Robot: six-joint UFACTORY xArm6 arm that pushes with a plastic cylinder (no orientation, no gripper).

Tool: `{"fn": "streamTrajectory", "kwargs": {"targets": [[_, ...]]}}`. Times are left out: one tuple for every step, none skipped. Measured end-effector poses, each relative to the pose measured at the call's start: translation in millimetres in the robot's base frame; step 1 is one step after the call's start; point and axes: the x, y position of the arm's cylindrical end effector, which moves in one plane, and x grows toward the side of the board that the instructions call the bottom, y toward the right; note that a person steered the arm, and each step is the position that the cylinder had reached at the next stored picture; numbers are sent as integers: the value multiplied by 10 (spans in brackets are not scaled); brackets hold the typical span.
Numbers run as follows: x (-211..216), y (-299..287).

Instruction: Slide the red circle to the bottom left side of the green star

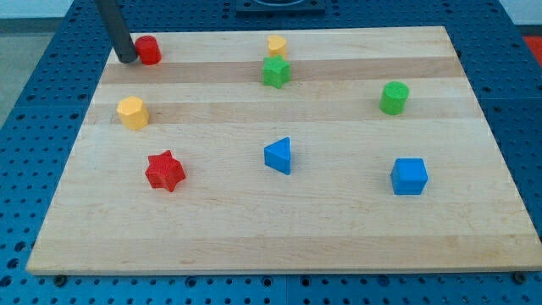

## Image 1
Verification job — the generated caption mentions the green cylinder block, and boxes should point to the green cylinder block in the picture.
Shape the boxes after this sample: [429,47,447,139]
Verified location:
[379,81,410,115]

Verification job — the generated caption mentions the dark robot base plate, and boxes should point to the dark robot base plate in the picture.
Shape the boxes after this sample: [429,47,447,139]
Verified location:
[234,0,326,14]

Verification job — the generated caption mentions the yellow heart block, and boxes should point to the yellow heart block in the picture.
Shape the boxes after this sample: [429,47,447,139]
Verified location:
[267,35,287,59]

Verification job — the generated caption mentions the green star block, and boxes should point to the green star block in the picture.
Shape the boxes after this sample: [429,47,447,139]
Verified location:
[262,55,291,89]

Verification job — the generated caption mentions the blue triangle block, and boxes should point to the blue triangle block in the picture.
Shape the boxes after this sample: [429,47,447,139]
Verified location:
[263,137,291,175]

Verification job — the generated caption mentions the wooden board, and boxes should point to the wooden board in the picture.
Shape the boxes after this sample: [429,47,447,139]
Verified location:
[26,26,541,275]

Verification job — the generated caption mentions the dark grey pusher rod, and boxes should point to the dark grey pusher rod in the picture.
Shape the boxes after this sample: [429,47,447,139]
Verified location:
[94,0,138,64]

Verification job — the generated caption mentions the red star block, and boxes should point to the red star block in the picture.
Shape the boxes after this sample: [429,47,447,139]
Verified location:
[145,150,186,192]

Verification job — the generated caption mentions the yellow hexagon block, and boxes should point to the yellow hexagon block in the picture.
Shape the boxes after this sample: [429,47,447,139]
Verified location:
[116,96,150,130]

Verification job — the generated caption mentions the red cylinder block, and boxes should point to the red cylinder block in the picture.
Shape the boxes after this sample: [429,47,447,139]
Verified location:
[135,36,162,65]

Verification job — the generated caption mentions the blue cube block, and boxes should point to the blue cube block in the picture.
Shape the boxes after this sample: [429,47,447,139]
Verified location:
[390,158,429,196]

